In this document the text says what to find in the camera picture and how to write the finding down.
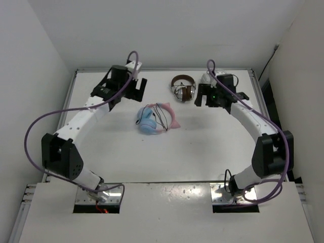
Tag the pink blue cat-ear headphones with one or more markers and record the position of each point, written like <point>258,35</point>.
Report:
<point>150,121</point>

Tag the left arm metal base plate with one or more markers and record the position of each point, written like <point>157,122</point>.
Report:
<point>111,195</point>

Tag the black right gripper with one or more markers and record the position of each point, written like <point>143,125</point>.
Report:
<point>205,89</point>

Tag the white front cover panel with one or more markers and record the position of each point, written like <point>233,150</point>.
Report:
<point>163,213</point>

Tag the brown silver headphones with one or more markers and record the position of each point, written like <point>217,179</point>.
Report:
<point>183,87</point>

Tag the white grey gaming headset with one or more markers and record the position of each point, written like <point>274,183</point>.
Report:
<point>208,79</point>

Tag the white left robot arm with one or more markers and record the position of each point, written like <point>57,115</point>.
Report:
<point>60,153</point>

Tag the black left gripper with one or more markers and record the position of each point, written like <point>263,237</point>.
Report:
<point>135,93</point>

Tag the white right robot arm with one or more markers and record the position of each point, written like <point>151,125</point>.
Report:
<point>274,148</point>

